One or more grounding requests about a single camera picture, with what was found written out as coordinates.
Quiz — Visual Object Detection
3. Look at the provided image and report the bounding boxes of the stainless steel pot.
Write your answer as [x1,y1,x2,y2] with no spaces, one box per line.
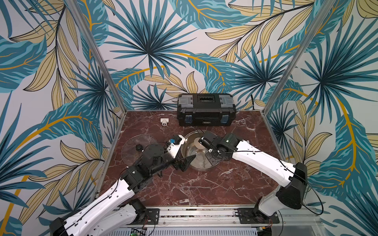
[181,130,215,171]

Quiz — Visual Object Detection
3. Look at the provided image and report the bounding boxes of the glass pot lid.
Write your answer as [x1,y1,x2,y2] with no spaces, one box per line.
[121,134,157,166]

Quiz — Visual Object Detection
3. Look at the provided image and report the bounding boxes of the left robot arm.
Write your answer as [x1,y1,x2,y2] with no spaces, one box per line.
[49,142,196,236]

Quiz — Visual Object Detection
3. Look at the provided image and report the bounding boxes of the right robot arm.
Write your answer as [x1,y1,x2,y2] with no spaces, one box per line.
[198,131,307,218]

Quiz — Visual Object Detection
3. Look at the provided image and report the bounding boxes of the white pvc pipe fitting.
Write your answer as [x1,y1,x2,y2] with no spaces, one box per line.
[160,118,169,126]

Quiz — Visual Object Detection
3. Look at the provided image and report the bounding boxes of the black plastic toolbox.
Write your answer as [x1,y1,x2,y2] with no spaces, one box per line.
[177,93,237,126]

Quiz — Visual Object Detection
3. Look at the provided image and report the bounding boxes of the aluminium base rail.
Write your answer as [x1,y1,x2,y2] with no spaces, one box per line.
[111,205,327,236]

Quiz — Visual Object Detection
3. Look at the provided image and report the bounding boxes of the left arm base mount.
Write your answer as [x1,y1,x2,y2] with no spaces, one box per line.
[130,208,160,225]

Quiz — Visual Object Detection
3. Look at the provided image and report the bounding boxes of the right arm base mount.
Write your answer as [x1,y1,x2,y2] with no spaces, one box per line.
[234,208,280,226]

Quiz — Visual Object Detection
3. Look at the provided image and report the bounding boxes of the right aluminium frame post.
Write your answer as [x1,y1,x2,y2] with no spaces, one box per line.
[262,1,336,117]

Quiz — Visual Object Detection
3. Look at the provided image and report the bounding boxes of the aluminium frame post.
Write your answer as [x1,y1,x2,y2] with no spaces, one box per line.
[262,1,336,117]
[67,0,127,115]

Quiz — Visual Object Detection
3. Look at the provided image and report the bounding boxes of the left aluminium frame post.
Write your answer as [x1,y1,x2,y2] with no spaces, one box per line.
[67,0,127,115]

